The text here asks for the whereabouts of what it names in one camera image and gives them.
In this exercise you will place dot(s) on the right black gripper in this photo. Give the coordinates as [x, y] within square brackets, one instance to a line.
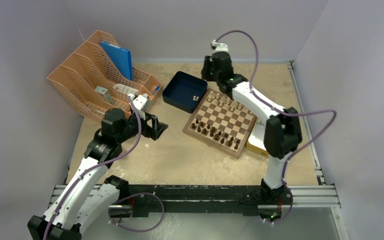
[207, 64]

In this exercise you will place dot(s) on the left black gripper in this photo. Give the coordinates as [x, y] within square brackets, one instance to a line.
[156, 128]

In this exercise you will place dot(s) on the dark blue tray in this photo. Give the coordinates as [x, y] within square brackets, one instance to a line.
[181, 89]

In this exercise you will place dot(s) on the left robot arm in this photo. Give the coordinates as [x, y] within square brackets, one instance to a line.
[76, 208]

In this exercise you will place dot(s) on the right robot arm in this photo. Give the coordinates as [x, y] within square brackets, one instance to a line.
[282, 130]

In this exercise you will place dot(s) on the light pieces on board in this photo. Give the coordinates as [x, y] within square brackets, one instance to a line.
[220, 103]

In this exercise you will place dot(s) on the row of dark chess pieces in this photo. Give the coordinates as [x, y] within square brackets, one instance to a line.
[220, 136]

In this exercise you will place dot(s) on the wooden chess board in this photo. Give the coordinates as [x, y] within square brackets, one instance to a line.
[245, 122]

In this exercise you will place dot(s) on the small grey box in organizer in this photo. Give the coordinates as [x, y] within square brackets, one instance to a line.
[104, 93]

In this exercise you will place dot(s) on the orange plastic file organizer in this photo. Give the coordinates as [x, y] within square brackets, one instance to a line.
[88, 67]

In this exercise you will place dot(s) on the blue folder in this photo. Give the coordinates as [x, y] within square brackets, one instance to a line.
[121, 58]

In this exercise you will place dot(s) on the metal tin box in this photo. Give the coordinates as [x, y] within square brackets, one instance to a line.
[255, 142]

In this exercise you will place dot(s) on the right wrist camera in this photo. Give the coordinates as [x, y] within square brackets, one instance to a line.
[219, 47]

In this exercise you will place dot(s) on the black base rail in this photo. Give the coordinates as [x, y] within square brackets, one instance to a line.
[247, 200]

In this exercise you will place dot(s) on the aluminium frame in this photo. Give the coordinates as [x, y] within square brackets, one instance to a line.
[320, 196]

